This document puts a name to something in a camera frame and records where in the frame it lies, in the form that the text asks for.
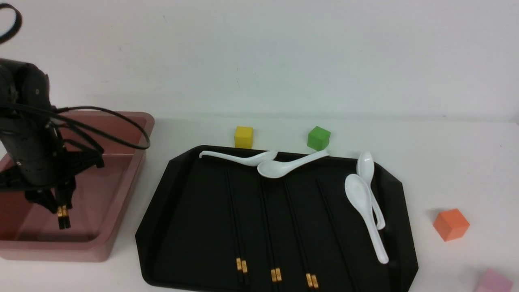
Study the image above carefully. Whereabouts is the black plastic tray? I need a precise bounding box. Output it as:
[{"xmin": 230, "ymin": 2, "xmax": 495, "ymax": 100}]
[{"xmin": 135, "ymin": 146, "xmax": 419, "ymax": 292}]

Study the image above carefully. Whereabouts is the orange cube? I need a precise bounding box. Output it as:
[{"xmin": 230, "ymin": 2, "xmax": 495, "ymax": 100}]
[{"xmin": 433, "ymin": 208, "xmax": 470, "ymax": 242}]

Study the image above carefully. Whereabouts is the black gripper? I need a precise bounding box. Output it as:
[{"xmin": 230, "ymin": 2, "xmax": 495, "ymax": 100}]
[{"xmin": 1, "ymin": 112, "xmax": 104, "ymax": 214}]

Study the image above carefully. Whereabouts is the white spoon leftmost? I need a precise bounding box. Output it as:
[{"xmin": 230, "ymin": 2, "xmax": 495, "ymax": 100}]
[{"xmin": 199, "ymin": 151, "xmax": 279, "ymax": 167}]

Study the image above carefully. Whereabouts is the pink cube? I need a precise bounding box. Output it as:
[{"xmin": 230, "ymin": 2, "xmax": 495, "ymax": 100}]
[{"xmin": 474, "ymin": 268, "xmax": 513, "ymax": 292}]

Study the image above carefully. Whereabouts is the green cube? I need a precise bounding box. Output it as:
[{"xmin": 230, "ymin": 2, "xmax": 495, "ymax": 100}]
[{"xmin": 307, "ymin": 126, "xmax": 331, "ymax": 151}]

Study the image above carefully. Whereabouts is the white spoon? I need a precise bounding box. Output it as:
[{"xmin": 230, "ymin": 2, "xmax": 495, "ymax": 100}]
[
  {"xmin": 344, "ymin": 174, "xmax": 389, "ymax": 264},
  {"xmin": 257, "ymin": 149, "xmax": 330, "ymax": 179},
  {"xmin": 356, "ymin": 151, "xmax": 386, "ymax": 230},
  {"xmin": 199, "ymin": 151, "xmax": 279, "ymax": 167}
]

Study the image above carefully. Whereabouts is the black cable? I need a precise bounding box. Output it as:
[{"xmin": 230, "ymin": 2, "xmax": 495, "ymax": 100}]
[{"xmin": 0, "ymin": 3, "xmax": 151, "ymax": 150}]

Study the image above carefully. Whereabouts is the white spoon right rear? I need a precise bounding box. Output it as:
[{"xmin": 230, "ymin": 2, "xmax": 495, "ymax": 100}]
[{"xmin": 356, "ymin": 151, "xmax": 386, "ymax": 230}]

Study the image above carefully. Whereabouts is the white spoon right front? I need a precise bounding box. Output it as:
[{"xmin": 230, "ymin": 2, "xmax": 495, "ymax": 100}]
[{"xmin": 344, "ymin": 174, "xmax": 389, "ymax": 264}]

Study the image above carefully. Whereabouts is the yellow cube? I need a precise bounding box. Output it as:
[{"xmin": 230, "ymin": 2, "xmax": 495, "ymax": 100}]
[{"xmin": 234, "ymin": 126, "xmax": 254, "ymax": 148}]

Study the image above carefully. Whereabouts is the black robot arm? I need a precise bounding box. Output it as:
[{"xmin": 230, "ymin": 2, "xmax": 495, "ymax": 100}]
[{"xmin": 1, "ymin": 59, "xmax": 104, "ymax": 218}]

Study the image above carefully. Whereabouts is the pink plastic bin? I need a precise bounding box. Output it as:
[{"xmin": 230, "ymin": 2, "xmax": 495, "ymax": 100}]
[{"xmin": 0, "ymin": 134, "xmax": 145, "ymax": 262}]

